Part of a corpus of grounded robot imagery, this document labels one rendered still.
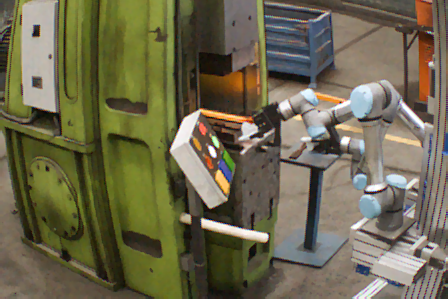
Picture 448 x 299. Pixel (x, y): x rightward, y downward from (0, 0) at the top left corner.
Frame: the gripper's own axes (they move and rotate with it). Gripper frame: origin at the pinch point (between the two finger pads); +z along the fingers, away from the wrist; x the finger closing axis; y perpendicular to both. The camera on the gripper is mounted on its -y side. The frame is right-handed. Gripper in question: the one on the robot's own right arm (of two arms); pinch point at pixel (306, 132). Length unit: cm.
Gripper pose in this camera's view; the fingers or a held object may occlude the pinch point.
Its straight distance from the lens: 339.3
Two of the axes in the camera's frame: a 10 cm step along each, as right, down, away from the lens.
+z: -8.5, -1.7, 4.9
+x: 5.2, -3.3, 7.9
